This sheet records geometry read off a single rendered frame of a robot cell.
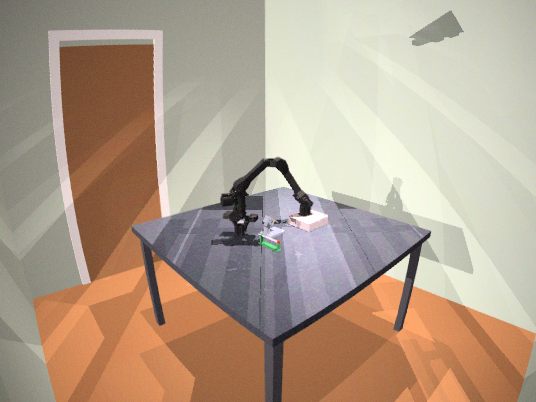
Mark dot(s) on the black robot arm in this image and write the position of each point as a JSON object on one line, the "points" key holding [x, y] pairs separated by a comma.
{"points": [[241, 185]]}

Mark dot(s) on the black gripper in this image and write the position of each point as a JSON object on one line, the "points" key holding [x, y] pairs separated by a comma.
{"points": [[248, 218]]}

